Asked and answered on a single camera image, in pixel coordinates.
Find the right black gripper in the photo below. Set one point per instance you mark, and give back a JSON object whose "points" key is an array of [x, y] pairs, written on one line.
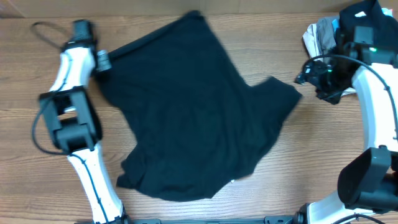
{"points": [[309, 76]]}

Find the folded light blue garment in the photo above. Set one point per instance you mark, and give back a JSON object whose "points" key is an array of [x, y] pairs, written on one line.
{"points": [[336, 24]]}

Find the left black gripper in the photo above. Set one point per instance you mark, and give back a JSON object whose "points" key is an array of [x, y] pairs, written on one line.
{"points": [[103, 65]]}

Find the folded beige garment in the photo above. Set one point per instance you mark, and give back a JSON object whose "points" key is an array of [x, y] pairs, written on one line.
{"points": [[310, 41]]}

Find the folded black shirt on pile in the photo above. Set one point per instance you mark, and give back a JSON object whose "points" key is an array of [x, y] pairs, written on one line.
{"points": [[369, 14]]}

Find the folded grey garment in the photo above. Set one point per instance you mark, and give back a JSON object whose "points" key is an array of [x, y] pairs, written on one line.
{"points": [[326, 33]]}

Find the black t-shirt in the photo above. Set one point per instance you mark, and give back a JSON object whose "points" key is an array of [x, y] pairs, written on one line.
{"points": [[198, 124]]}

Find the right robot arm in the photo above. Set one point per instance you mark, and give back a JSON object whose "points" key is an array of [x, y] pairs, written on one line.
{"points": [[367, 185]]}

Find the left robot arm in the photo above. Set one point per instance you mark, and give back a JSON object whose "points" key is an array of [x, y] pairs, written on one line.
{"points": [[73, 125]]}

